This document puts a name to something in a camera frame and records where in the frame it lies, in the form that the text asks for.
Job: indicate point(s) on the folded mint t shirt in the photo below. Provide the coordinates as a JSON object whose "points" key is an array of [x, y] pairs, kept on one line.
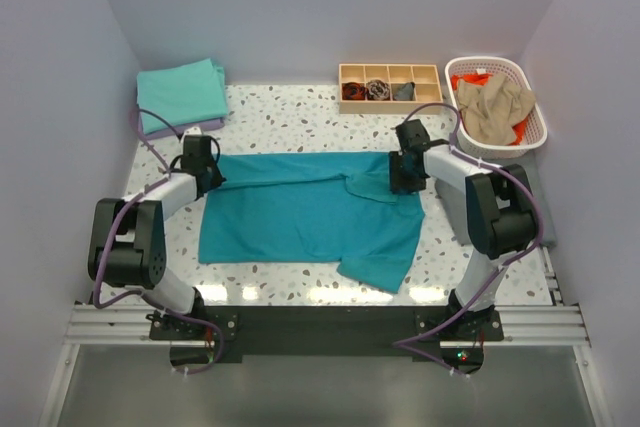
{"points": [[183, 95]]}

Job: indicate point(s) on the white laundry basket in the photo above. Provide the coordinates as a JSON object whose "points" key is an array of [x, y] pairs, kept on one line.
{"points": [[535, 134]]}

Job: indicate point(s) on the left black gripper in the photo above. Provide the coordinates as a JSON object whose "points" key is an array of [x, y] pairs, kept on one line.
{"points": [[217, 179]]}

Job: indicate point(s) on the aluminium rail frame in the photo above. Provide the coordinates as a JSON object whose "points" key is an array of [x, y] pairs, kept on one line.
{"points": [[526, 326]]}

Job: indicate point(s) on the wooden compartment tray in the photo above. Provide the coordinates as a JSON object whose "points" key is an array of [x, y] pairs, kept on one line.
{"points": [[425, 76]]}

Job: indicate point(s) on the orange t shirt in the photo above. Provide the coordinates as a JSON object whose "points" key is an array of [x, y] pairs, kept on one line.
{"points": [[470, 80]]}

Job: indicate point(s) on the grey rolled sock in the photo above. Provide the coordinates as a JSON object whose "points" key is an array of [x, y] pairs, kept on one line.
{"points": [[403, 92]]}

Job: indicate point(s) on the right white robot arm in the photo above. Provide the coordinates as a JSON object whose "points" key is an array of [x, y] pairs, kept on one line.
{"points": [[503, 221]]}

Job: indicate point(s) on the teal t shirt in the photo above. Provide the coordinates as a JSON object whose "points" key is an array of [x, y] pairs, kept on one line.
{"points": [[313, 208]]}

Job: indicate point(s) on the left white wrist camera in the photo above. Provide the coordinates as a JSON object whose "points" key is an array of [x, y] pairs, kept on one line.
{"points": [[193, 131]]}

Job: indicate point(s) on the folded grey t shirt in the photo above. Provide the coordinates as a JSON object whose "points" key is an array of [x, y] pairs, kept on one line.
{"points": [[454, 202]]}

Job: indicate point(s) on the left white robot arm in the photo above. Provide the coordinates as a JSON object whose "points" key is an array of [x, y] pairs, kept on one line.
{"points": [[127, 253]]}

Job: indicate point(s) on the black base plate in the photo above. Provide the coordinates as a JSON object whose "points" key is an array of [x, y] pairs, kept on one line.
{"points": [[228, 334]]}

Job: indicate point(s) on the brown white rolled sock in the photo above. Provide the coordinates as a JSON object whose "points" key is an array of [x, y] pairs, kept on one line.
{"points": [[377, 90]]}

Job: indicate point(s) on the red black rolled sock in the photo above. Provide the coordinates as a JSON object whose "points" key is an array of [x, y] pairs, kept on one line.
{"points": [[354, 91]]}

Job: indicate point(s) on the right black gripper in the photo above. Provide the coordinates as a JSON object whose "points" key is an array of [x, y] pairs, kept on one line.
{"points": [[397, 181]]}

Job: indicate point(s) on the folded lavender t shirt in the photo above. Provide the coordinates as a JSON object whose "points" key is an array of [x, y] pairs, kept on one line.
{"points": [[208, 125]]}

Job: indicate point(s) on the beige t shirt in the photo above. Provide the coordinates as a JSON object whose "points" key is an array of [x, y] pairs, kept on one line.
{"points": [[495, 107]]}

